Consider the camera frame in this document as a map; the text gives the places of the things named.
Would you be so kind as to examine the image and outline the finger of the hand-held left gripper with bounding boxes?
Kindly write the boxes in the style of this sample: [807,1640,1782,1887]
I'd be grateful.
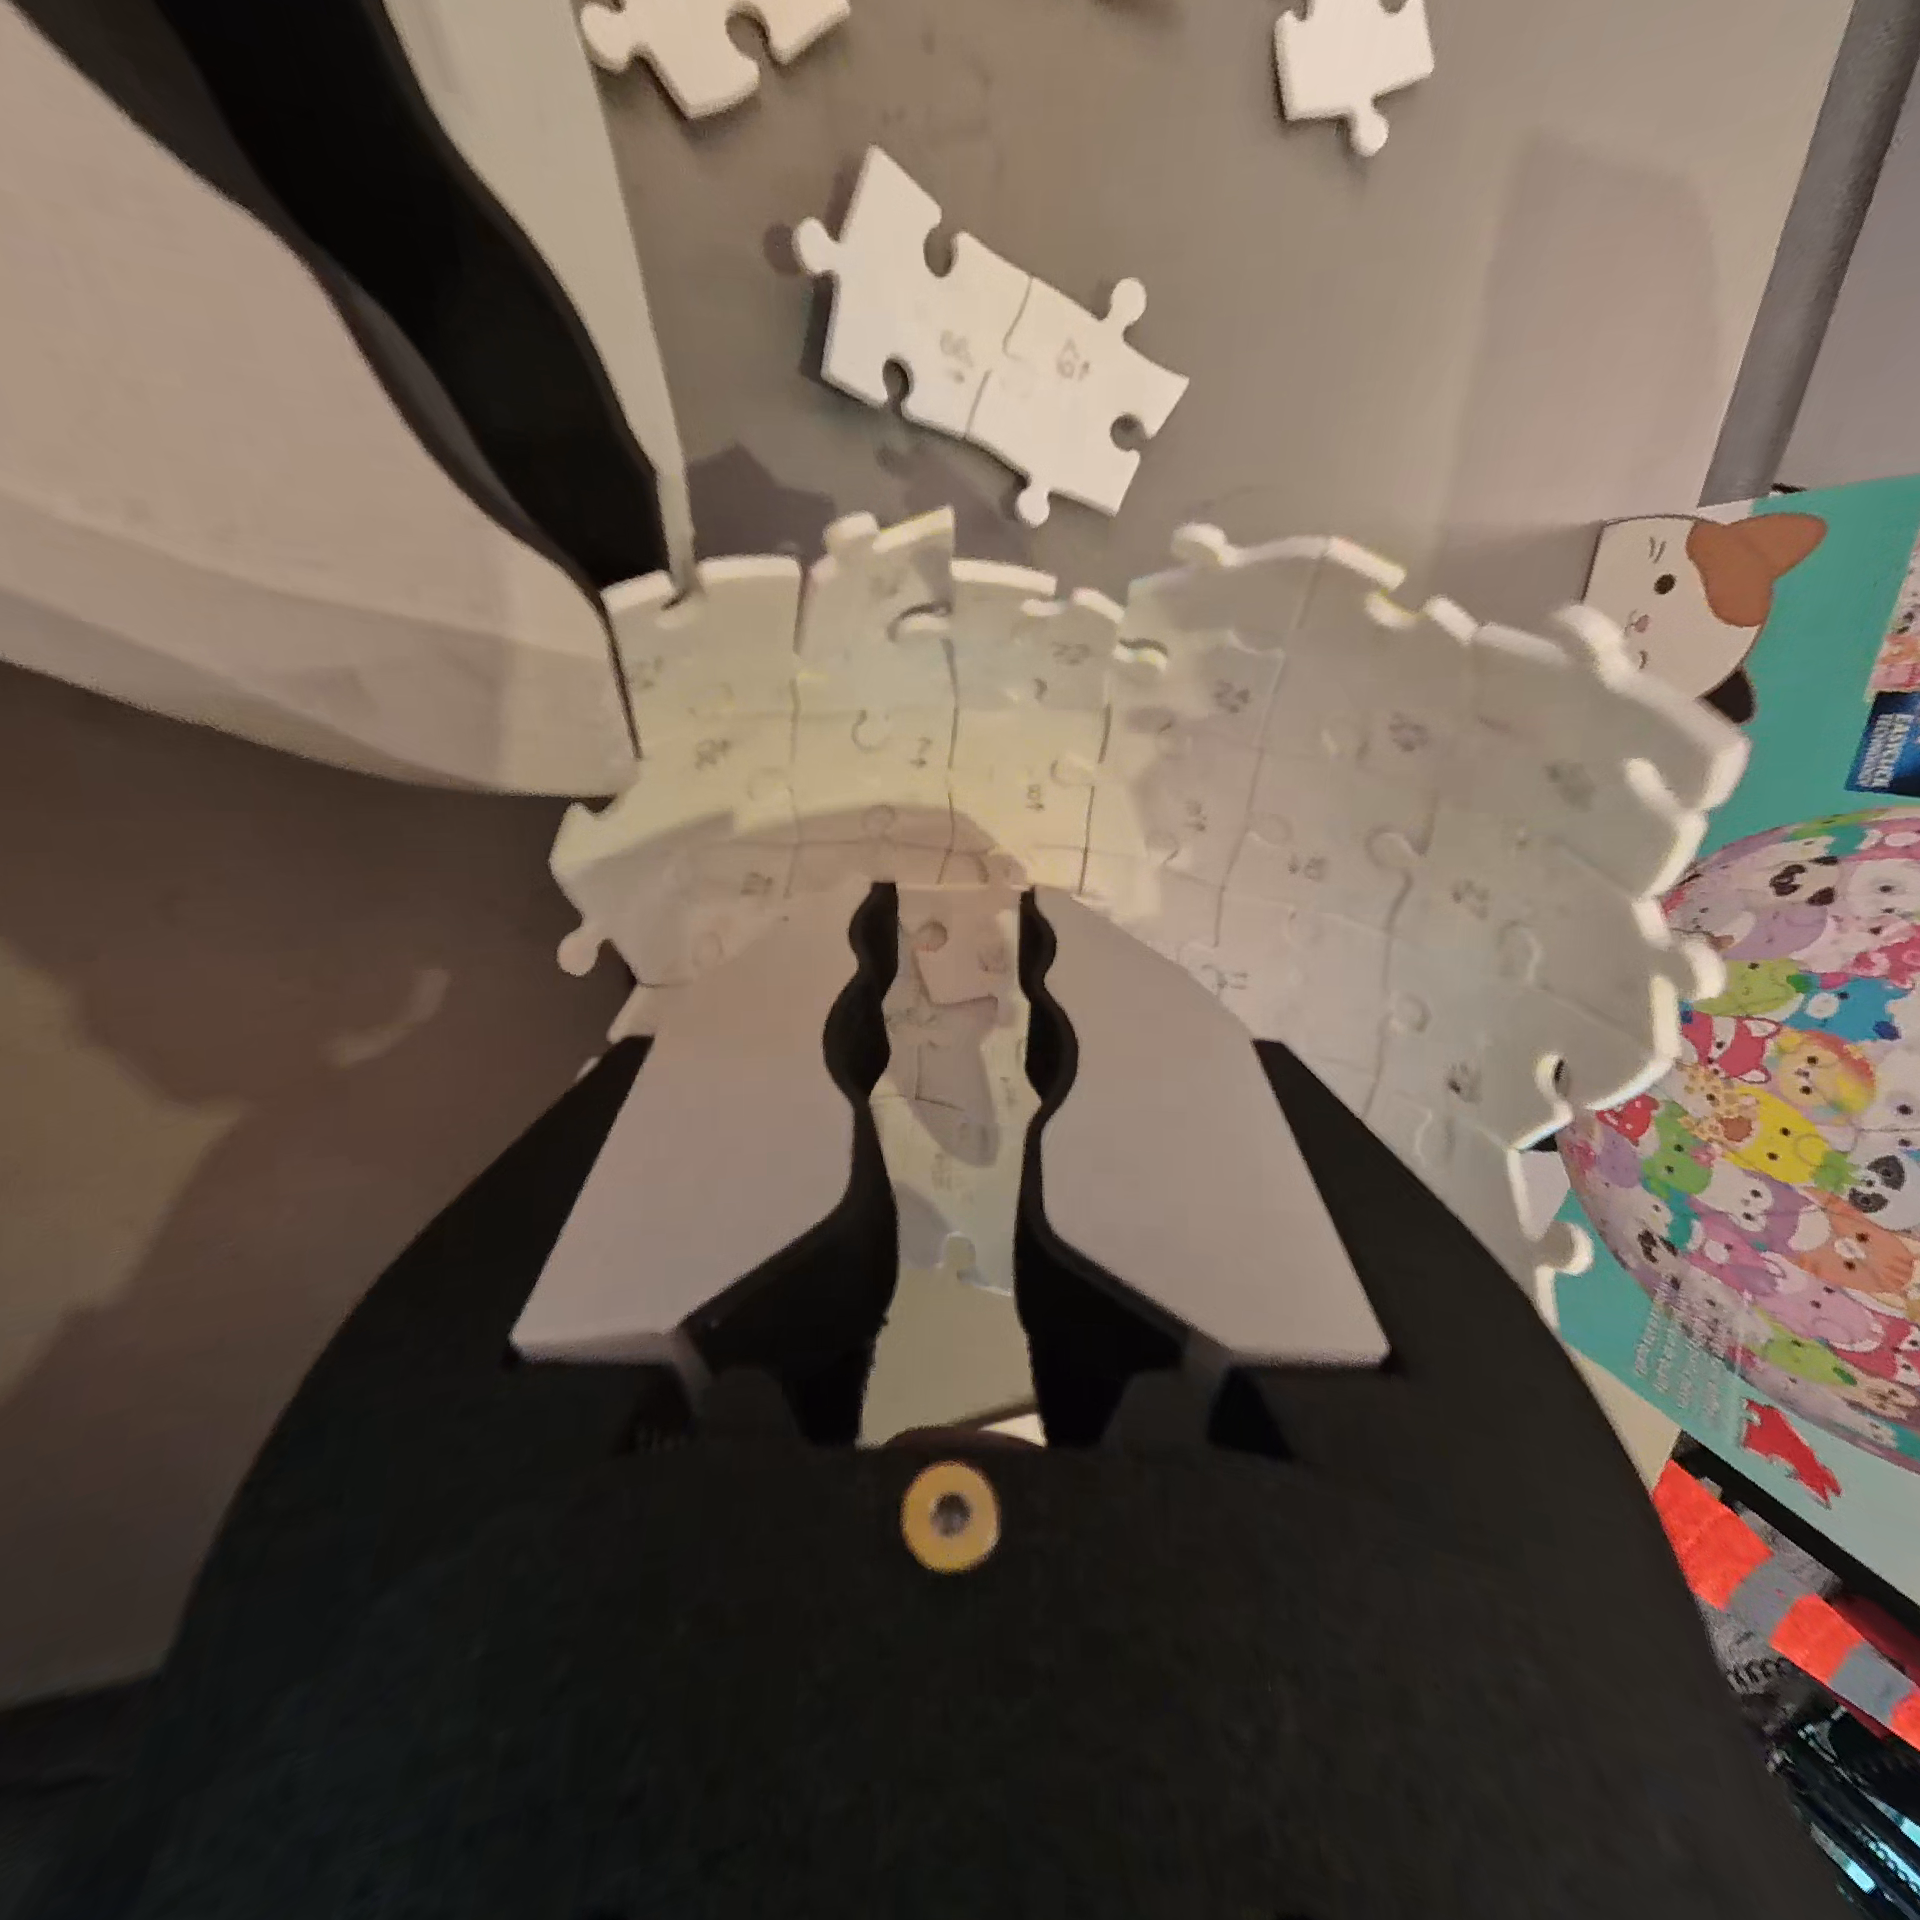
[239,0,696,571]
[0,0,638,798]

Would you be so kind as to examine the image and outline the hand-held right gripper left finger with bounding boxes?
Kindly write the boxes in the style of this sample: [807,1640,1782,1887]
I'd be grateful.
[512,890,902,1369]

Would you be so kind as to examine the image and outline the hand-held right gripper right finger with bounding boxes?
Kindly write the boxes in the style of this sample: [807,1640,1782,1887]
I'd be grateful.
[1015,890,1395,1376]

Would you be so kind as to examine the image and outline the partly built white puzzle ball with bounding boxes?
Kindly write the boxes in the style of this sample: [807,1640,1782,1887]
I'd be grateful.
[551,512,1752,1322]

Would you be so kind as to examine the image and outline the white puzzle piece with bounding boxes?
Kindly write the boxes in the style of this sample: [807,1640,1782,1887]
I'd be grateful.
[1272,0,1440,161]
[576,0,855,127]

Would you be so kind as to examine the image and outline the loose white puzzle pieces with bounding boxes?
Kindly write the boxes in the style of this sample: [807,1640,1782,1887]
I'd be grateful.
[794,142,1194,531]

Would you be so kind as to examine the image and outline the colourful puzzle ball box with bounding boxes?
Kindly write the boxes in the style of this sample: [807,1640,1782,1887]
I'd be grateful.
[1524,475,1920,1479]

